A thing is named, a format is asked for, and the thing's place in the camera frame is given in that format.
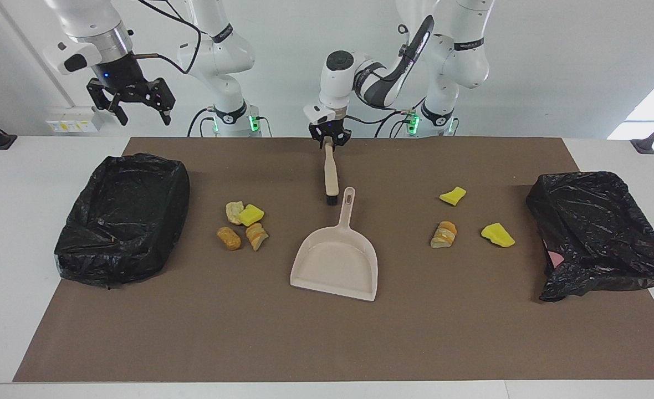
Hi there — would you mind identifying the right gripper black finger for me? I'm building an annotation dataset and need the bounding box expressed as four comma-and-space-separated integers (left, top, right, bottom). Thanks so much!
86, 78, 130, 126
150, 78, 176, 126

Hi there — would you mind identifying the white wall power strip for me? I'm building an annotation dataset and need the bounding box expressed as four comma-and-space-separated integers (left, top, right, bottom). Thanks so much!
46, 106, 104, 134

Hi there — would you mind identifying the yellow sponge with green back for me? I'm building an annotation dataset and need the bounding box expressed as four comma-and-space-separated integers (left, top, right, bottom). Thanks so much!
481, 222, 516, 248

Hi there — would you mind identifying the beige plastic dustpan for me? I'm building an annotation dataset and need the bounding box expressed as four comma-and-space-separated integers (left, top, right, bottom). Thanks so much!
290, 187, 379, 302

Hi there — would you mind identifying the yellow sponge block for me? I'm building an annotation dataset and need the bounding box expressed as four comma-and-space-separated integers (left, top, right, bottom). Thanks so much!
239, 204, 265, 227

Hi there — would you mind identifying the right black trash bag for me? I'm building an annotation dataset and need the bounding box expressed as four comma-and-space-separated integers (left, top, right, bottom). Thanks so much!
54, 154, 191, 289

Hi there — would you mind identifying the striped orange bread piece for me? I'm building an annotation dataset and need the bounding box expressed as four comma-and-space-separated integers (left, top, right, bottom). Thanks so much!
430, 221, 458, 249
246, 222, 269, 252

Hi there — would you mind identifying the brown table mat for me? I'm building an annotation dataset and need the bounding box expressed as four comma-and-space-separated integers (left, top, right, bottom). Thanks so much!
13, 137, 654, 383

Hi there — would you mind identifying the notched yellow sponge piece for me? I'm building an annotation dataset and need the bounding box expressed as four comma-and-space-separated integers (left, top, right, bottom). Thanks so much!
439, 186, 467, 207

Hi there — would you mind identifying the brown bun piece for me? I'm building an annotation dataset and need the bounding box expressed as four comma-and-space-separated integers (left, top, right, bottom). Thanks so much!
217, 227, 242, 251

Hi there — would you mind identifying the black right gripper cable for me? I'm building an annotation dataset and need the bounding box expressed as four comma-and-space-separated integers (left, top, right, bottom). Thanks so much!
132, 0, 203, 75

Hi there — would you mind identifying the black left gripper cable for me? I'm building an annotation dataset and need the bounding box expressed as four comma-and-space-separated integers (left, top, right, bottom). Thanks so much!
341, 17, 436, 126

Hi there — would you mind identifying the black trash bag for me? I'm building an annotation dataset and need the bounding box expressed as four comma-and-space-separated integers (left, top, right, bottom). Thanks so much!
525, 171, 654, 303
54, 154, 191, 289

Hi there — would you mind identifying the left black trash bag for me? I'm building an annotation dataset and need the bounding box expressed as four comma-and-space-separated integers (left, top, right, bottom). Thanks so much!
525, 171, 654, 303

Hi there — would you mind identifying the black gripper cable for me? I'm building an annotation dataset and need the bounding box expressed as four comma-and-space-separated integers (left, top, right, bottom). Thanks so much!
132, 0, 203, 75
341, 17, 436, 126

